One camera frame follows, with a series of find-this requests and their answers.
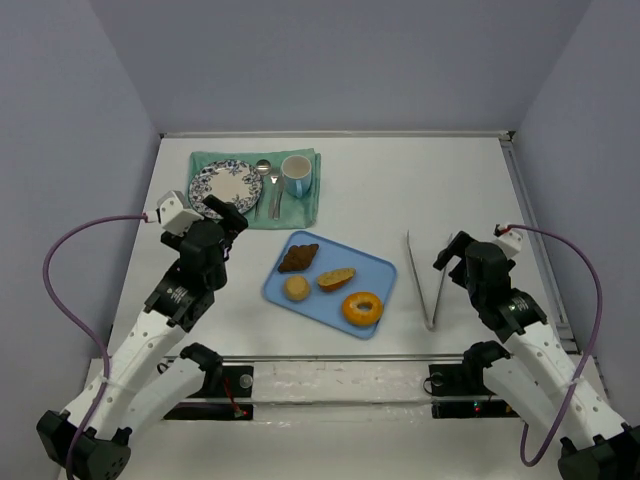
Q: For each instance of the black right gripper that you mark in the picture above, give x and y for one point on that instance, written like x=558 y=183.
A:
x=453 y=248

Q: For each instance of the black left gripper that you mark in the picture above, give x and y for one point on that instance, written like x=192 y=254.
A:
x=226 y=216

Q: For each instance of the metal tongs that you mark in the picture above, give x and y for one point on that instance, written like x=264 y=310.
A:
x=428 y=281

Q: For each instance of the small round bun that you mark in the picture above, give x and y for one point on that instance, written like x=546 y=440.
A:
x=296 y=288

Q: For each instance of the sliced baguette bread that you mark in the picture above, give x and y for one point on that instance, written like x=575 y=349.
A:
x=336 y=279

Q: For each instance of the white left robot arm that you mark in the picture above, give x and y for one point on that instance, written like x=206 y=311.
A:
x=89 y=438

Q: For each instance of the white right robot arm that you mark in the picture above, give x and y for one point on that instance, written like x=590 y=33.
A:
x=527 y=367

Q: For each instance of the blue floral plate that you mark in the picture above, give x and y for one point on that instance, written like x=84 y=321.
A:
x=229 y=180

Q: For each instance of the metal fork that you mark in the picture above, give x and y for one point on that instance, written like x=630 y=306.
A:
x=275 y=179

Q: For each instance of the green cloth napkin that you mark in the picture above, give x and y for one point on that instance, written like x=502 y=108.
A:
x=294 y=213

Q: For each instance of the metal spoon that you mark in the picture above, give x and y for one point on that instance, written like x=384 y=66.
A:
x=263 y=167

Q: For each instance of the dark chocolate croissant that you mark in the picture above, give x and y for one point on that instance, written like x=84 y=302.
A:
x=298 y=258

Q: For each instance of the light blue mug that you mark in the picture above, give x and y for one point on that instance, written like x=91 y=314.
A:
x=297 y=172

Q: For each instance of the blue plastic tray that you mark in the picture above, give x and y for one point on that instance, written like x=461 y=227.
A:
x=373 y=274

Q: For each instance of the orange bagel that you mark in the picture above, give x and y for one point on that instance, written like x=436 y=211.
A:
x=362 y=309

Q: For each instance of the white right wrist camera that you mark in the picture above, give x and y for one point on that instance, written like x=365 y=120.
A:
x=509 y=241

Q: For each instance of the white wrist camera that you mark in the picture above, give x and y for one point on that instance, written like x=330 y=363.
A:
x=509 y=241
x=173 y=214

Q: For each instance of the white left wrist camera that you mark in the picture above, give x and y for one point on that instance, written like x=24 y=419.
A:
x=173 y=214

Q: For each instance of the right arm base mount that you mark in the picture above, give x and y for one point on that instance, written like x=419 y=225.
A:
x=456 y=397

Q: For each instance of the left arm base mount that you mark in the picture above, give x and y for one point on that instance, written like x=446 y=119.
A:
x=222 y=397

